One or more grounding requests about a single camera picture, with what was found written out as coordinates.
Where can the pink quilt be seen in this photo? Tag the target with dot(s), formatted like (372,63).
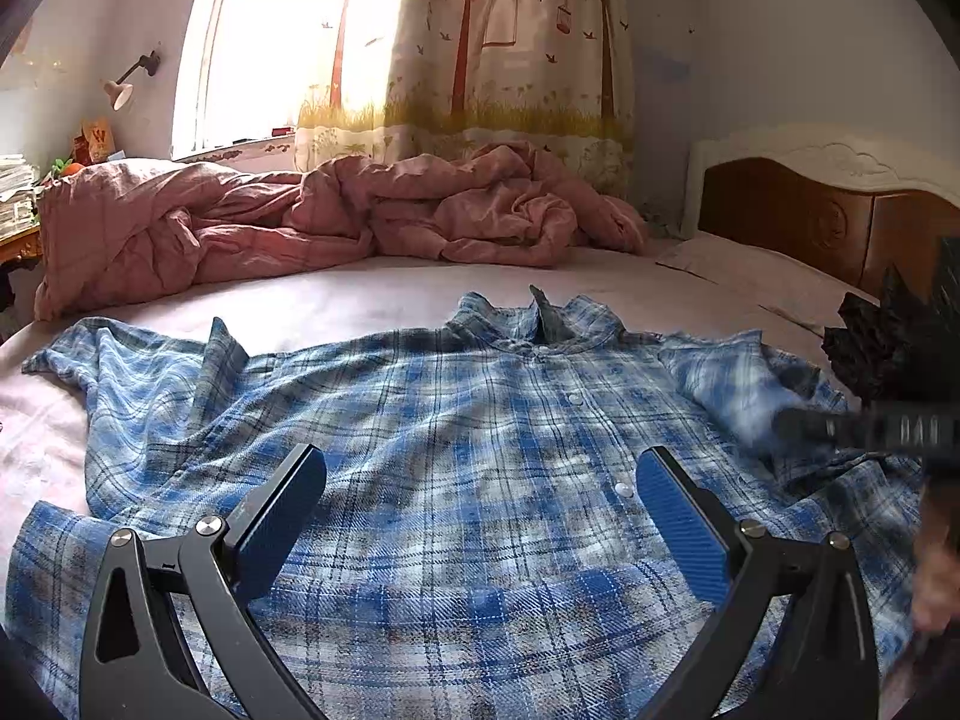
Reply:
(225,217)

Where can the orange paper bag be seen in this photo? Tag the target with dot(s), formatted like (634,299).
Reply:
(94,141)

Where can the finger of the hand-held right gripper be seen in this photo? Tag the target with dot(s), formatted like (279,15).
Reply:
(817,427)

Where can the blue plaid shirt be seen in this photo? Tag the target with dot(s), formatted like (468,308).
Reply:
(480,420)

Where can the orange plush toy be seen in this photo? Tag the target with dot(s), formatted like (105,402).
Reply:
(69,168)

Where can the stack of papers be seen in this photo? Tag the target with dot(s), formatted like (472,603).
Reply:
(15,187)

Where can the gilded wooden side table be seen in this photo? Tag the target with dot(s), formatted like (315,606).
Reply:
(19,244)

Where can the person's right hand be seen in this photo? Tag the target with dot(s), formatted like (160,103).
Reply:
(937,585)

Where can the pink pillow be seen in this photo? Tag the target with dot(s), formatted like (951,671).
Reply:
(750,270)

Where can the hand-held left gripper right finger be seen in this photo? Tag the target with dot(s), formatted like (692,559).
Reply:
(679,517)

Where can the tree print curtain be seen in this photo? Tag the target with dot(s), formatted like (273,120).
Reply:
(487,37)

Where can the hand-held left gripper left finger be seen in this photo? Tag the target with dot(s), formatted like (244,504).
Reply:
(281,510)

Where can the wall lamp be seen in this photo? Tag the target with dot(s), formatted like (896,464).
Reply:
(118,94)

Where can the black garment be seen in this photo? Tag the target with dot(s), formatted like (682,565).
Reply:
(885,345)

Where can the window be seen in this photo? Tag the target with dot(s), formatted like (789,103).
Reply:
(285,37)

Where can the wooden headboard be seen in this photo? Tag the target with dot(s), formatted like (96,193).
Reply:
(787,210)

